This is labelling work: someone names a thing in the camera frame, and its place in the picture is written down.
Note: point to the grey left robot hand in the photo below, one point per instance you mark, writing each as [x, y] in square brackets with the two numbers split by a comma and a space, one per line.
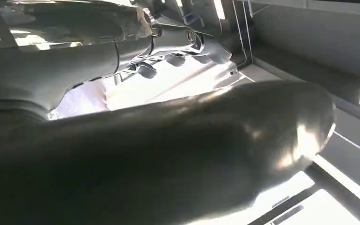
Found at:
[155, 161]

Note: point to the white plastic parcel bag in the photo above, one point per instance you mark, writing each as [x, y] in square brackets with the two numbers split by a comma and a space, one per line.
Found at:
[155, 88]

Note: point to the dark window frame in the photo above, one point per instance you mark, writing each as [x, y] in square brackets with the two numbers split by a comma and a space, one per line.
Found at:
[329, 180]

